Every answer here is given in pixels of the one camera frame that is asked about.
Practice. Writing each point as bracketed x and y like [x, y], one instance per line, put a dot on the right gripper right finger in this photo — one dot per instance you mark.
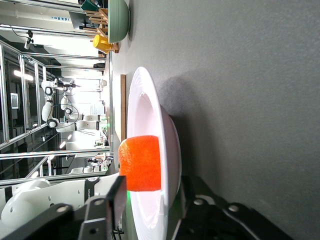
[191, 192]

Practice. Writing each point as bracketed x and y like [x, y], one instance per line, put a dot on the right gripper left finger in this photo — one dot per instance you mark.
[117, 197]

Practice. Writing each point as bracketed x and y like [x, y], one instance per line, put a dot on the orange fruit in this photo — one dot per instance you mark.
[140, 165]

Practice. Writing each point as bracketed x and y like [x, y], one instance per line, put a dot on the white round plate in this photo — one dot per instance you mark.
[147, 120]

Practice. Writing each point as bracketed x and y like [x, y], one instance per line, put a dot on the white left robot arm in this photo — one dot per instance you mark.
[50, 195]

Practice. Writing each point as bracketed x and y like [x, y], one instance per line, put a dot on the wooden cutting board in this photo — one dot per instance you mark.
[123, 107]

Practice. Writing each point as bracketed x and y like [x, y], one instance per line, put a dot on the background white robot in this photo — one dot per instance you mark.
[48, 110]

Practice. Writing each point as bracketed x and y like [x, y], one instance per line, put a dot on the yellow cup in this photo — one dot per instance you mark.
[100, 43]

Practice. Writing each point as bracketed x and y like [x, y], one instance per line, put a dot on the wooden peg drying rack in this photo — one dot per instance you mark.
[100, 25]

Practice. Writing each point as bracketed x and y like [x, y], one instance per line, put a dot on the light green bowl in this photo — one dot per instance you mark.
[118, 20]

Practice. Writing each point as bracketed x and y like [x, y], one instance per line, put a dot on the aluminium frame structure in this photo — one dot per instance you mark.
[25, 100]

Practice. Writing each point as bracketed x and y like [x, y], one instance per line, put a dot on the background camera on pole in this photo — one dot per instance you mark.
[28, 40]

